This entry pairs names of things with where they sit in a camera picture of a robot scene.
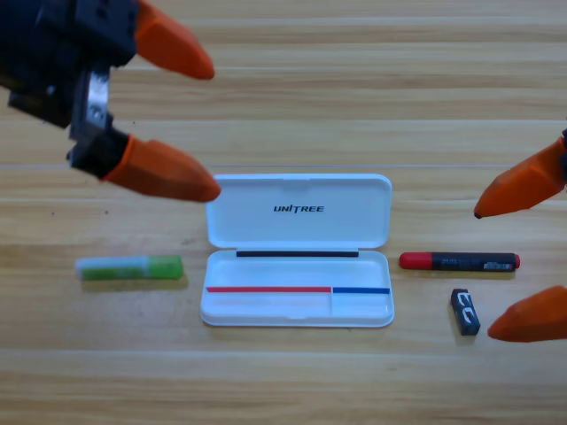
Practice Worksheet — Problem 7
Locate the black eraser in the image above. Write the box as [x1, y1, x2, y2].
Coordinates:
[450, 288, 482, 336]

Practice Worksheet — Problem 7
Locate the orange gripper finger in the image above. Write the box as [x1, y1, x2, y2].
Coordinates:
[472, 128, 567, 220]
[486, 285, 567, 344]
[66, 127, 222, 204]

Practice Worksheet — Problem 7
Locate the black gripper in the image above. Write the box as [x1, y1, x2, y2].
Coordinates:
[0, 0, 216, 141]

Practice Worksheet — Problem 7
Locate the green highlighter pen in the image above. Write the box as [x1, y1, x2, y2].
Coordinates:
[74, 255, 185, 282]

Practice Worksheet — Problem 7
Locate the black marker with red cap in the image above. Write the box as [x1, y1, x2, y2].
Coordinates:
[399, 251, 522, 272]

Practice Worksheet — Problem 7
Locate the white Unitree pencil case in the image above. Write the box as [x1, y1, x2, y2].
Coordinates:
[199, 173, 395, 328]

